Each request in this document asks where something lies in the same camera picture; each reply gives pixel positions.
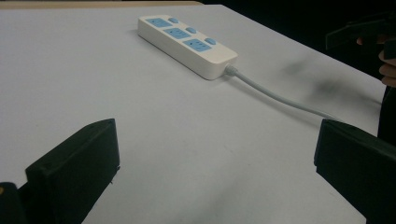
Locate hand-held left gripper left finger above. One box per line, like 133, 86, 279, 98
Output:
19, 118, 121, 224

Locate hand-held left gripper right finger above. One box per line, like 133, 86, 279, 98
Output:
313, 119, 396, 224

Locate white power strip blue sockets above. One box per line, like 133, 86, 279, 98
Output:
137, 14, 239, 81

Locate dark cloth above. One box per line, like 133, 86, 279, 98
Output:
376, 86, 396, 147

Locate white power strip cable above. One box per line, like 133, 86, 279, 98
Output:
223, 63, 344, 123

